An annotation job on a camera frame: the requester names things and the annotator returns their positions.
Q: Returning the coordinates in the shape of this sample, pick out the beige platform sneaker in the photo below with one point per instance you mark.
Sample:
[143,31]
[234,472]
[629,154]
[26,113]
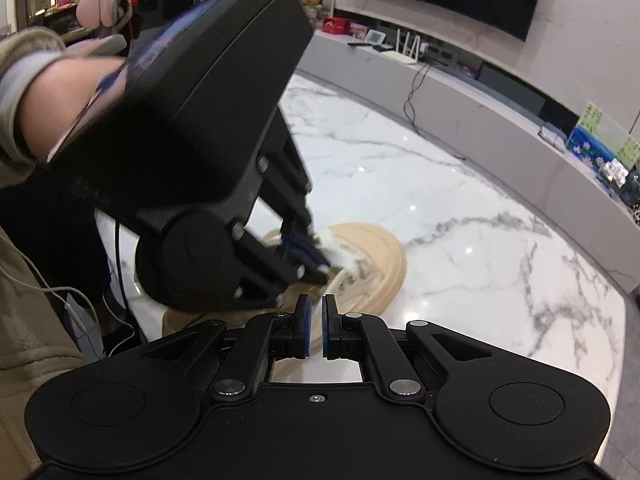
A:
[374,297]

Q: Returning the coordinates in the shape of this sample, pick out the white wifi router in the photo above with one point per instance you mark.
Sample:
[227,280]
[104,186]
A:
[407,48]

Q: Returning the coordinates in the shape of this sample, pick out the white shoelace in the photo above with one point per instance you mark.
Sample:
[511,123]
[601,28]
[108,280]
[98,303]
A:
[350,266]

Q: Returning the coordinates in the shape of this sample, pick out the flower painting canvas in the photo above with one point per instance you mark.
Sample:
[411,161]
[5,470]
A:
[597,138]

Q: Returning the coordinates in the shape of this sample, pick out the grey marble TV cabinet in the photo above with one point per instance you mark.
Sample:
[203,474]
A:
[498,139]

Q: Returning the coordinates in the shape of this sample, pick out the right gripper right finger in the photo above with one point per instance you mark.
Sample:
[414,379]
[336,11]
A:
[367,340]

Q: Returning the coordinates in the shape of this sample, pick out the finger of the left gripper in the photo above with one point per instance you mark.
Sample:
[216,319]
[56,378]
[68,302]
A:
[307,282]
[295,229]

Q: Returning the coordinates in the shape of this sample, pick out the person's left hand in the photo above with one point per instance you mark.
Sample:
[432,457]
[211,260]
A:
[53,101]

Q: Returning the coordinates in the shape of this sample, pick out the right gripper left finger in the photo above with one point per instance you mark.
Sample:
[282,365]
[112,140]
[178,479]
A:
[264,339]

